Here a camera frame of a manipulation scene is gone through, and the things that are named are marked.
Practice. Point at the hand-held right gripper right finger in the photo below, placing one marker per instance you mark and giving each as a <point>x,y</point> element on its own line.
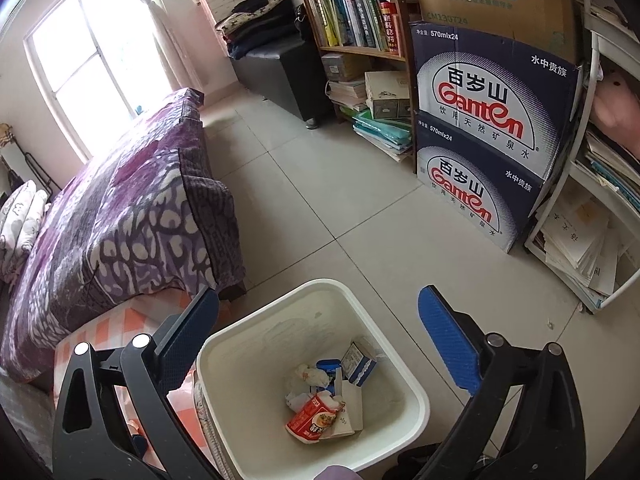
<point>450,340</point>

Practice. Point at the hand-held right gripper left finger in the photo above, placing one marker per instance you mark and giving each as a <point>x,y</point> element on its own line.
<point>185,340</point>

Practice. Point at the white plastic trash bin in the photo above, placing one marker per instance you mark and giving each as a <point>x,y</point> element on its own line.
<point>260,345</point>

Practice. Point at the blue white small box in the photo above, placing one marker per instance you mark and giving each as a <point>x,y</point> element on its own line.
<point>357,362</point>

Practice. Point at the white paper sheet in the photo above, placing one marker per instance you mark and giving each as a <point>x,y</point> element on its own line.
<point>350,405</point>

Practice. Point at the small blue packet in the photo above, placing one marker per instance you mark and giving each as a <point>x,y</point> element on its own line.
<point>329,364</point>

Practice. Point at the white tissue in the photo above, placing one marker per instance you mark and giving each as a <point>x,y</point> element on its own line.
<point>310,375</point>

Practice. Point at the red snack packet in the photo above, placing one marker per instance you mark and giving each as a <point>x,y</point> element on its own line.
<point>312,420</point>

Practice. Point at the beige fringed cloth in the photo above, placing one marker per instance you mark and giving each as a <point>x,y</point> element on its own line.
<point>210,435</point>

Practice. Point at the bed with purple blanket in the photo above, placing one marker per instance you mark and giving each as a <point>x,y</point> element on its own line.
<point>125,220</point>

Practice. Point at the blue water carton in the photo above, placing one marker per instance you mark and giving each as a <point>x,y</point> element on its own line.
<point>550,105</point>
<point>515,210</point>

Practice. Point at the stack of white papers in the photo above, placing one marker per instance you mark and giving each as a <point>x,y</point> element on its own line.
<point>575,250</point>

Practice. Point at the lavender cloth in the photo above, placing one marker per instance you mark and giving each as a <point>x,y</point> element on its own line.
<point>340,474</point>

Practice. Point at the folded grey printed quilt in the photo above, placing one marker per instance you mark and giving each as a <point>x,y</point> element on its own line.
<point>20,225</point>

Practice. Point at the stack of teal books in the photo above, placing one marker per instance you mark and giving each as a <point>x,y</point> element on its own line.
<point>382,132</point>

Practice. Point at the black coat stand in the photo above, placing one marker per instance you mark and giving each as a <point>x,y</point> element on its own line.
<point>37,172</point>

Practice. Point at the books in white rack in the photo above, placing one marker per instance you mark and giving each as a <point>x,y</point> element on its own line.
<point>605,165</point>

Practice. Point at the white decorated box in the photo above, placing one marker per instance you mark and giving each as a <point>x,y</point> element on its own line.
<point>387,92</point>

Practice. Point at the stack of white books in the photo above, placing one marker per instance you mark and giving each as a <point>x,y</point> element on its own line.
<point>345,94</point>

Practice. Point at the black leather bench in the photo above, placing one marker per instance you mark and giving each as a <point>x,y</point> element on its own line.
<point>290,75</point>

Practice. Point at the grey cardboard box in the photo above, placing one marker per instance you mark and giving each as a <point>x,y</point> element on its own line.
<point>345,66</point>

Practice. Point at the window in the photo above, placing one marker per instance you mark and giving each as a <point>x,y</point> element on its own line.
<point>90,60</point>

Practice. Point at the wooden bookshelf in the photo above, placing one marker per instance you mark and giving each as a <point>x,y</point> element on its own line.
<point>360,52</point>

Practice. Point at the white metal rack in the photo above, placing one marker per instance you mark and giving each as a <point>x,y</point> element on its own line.
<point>595,75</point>

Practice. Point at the white curtain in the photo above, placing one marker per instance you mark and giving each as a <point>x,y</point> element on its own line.
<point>170,35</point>

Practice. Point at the stack of folded clothes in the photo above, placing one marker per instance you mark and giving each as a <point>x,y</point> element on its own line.
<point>260,25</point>

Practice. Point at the brown cardboard box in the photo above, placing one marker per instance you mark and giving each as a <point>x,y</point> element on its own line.
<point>525,10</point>

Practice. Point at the black handbag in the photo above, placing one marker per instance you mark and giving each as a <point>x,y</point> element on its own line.
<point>302,22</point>

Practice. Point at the row of thick books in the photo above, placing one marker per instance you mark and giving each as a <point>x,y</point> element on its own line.
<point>350,15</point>

